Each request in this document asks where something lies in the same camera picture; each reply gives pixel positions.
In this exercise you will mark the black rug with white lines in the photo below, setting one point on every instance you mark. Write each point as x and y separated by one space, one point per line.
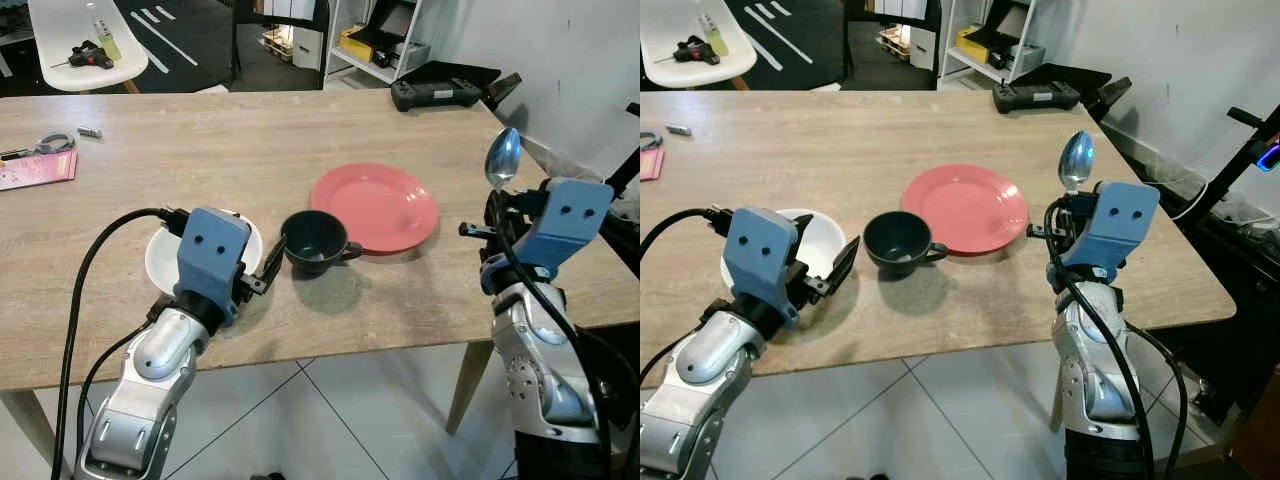
800 30
190 30

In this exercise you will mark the white carton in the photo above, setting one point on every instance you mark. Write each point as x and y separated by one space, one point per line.
307 48
922 47

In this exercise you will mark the pink packet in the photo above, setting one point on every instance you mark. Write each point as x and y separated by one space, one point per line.
651 165
40 170

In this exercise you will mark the black clamp bracket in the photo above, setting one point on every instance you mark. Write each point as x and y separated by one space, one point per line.
1110 96
503 88

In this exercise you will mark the white plastic chair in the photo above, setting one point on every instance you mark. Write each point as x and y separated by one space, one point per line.
60 25
665 20

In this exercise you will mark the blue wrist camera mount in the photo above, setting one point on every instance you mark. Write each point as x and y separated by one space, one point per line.
212 250
565 225
1120 225
760 255

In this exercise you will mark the shiny metal spoon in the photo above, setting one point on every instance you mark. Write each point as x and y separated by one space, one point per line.
1076 158
503 155

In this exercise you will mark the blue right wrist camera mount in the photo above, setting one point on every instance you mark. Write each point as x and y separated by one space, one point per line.
565 225
1120 225

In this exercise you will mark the black and red hand tool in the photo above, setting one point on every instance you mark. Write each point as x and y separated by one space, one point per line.
88 54
692 50

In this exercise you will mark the yellow box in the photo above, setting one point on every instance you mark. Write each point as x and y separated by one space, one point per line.
355 42
972 42

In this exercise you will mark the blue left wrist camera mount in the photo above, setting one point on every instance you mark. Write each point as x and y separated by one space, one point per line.
760 255
212 250

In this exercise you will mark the flat black tray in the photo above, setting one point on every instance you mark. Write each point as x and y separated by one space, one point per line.
1060 72
455 71

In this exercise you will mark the white shelf unit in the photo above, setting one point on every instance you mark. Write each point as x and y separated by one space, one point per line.
948 40
335 40

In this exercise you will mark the red plate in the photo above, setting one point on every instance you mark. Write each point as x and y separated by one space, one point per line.
375 205
965 207

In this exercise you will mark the black handheld controller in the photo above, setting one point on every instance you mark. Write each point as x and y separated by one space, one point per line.
1035 96
435 94

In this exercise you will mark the wooden table leg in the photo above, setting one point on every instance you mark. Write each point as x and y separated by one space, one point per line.
470 385

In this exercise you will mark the small silver battery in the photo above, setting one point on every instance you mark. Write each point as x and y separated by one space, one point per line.
679 130
90 131

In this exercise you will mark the white bowl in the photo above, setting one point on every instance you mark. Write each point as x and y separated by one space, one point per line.
163 258
822 235

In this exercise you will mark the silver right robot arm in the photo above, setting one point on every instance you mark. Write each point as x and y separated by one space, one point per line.
535 360
1090 360

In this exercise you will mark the clear bottle with yellow liquid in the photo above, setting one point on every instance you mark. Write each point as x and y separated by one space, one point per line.
108 42
716 38

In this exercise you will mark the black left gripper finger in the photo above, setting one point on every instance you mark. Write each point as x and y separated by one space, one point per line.
275 268
846 265

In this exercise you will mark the wooden pallet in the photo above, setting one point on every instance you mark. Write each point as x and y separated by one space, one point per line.
277 45
894 45

